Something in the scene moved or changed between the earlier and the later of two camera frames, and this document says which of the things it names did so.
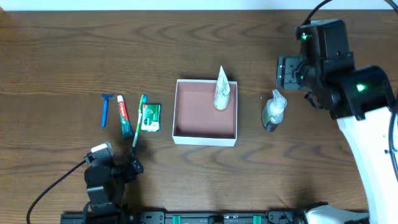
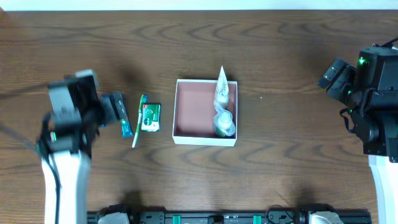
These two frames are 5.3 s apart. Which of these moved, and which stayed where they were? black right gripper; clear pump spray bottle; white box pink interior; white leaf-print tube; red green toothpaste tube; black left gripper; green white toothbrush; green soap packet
Moved: black left gripper; clear pump spray bottle; black right gripper
Stayed: red green toothpaste tube; white leaf-print tube; green white toothbrush; green soap packet; white box pink interior
